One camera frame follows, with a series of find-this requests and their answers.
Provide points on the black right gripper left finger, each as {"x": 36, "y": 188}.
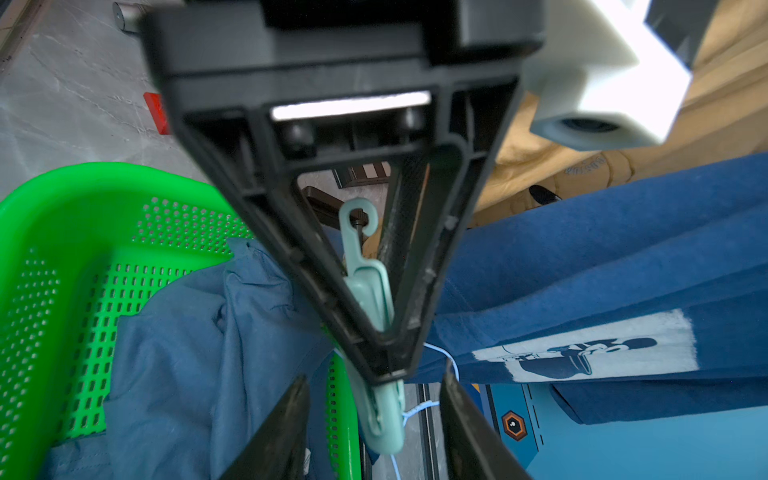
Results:
{"x": 277, "y": 450}

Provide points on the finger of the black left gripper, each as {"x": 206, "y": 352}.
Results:
{"x": 240, "y": 153}
{"x": 431, "y": 200}

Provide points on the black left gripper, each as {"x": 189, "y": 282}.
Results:
{"x": 339, "y": 75}

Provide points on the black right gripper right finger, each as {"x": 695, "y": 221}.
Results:
{"x": 473, "y": 449}

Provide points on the slate blue t-shirt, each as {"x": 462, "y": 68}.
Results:
{"x": 197, "y": 372}

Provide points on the light blue wire hanger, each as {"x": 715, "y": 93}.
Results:
{"x": 427, "y": 403}

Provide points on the black clothes rack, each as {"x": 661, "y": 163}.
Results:
{"x": 423, "y": 456}

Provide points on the red toy block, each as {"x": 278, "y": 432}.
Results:
{"x": 157, "y": 112}

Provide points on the silver metal cylinder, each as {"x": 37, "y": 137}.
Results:
{"x": 128, "y": 15}

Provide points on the green plastic basket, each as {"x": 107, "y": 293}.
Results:
{"x": 82, "y": 247}

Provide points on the navy printed t-shirt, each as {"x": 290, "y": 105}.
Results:
{"x": 643, "y": 301}

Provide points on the tan yellow t-shirt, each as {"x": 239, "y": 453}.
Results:
{"x": 723, "y": 117}

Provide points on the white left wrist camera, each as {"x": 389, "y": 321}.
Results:
{"x": 614, "y": 74}

